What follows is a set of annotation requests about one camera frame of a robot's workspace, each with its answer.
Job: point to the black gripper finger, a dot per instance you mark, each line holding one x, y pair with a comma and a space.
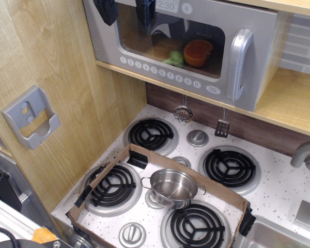
108, 10
146, 10

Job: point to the silver toy microwave door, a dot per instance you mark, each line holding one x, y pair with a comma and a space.
241, 36

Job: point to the green toy broccoli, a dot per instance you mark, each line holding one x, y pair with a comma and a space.
175, 59

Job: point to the hanging metal strainer spoon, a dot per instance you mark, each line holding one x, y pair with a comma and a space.
182, 113

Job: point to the back left black burner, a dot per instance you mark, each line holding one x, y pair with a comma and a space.
154, 134

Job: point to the black burner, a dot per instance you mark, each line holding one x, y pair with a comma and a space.
154, 134
117, 192
198, 225
232, 167

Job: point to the back grey stove knob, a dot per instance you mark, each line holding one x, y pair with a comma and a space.
197, 138

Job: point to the grey stove knob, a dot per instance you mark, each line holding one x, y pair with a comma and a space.
197, 138
132, 235
182, 160

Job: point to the hanging metal slotted spatula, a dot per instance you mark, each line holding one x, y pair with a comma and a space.
222, 128

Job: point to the middle grey stove knob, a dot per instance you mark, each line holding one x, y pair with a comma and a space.
182, 160

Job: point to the wooden shelf unit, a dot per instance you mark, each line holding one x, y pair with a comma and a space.
285, 94

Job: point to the back right black burner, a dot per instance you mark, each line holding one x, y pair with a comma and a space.
232, 167

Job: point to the front left black burner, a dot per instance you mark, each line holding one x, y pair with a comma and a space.
117, 192

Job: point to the grey toy faucet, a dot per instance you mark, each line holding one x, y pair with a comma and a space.
301, 155

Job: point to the front right black burner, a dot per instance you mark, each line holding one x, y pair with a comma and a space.
198, 225

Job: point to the front grey stove knob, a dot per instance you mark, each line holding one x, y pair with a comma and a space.
132, 235

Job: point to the silver toy sink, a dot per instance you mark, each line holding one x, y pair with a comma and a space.
265, 233

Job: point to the grey wall phone holder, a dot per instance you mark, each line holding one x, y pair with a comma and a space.
24, 110

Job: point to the brown cardboard frame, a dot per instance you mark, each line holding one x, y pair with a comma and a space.
142, 198

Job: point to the steel pot with handles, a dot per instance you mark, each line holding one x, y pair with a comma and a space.
172, 189

